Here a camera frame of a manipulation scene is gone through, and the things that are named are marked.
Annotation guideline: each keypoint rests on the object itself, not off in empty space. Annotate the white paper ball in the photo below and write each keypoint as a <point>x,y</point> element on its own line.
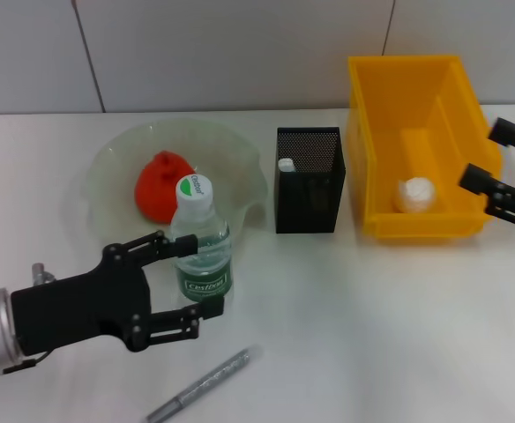
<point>416,196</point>

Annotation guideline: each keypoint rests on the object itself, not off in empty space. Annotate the clear glass bowl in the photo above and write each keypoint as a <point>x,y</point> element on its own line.
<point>231,176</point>

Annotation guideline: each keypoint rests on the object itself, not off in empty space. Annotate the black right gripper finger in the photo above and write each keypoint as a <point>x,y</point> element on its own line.
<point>511,134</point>
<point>513,198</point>

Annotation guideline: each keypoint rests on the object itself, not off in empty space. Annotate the yellow plastic storage bin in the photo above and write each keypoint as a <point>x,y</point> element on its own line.
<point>385,132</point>

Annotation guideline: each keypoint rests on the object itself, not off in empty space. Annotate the black mesh pen holder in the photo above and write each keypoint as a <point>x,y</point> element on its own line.
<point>310,207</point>

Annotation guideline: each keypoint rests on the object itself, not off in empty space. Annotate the mint green utility knife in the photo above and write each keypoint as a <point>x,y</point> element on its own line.
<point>286,165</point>

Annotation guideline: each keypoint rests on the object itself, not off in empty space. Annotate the clear water bottle green label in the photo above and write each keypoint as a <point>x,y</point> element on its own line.
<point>202,273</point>

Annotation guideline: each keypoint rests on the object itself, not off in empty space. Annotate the grey glitter marker pen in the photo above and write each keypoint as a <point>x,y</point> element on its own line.
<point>222,374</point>

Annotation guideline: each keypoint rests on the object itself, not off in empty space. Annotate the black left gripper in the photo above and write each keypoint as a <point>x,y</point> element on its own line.
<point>76,308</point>

